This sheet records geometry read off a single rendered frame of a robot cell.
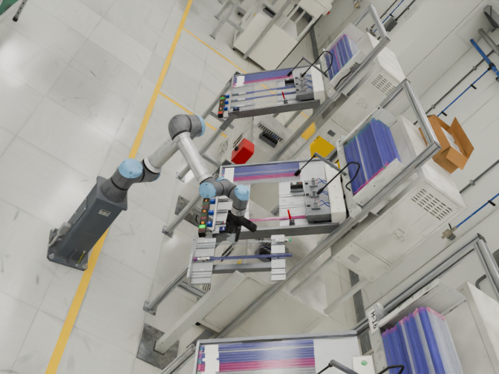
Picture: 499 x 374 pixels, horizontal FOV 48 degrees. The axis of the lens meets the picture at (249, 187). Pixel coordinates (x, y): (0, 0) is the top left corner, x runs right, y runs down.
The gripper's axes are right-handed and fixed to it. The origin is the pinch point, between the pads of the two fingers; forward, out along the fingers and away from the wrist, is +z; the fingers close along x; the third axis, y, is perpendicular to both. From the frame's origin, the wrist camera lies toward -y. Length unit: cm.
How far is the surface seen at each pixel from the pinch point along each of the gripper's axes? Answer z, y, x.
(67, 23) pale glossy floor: 10, 170, -281
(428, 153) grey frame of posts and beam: -65, -85, -13
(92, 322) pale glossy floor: 61, 71, 15
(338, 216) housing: -14, -54, -19
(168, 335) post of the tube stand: 65, 28, 14
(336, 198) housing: -16, -53, -31
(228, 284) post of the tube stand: 17.4, 0.5, 14.1
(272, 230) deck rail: 1.5, -20.3, -16.6
